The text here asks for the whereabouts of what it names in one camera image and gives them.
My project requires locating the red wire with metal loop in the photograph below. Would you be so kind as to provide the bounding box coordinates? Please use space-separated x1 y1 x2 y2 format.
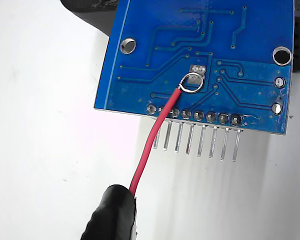
128 71 204 196

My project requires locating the blue printed circuit board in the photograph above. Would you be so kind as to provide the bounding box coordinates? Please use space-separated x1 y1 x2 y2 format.
93 0 296 164

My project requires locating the black plastic holder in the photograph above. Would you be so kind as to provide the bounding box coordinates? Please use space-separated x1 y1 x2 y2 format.
59 0 300 74

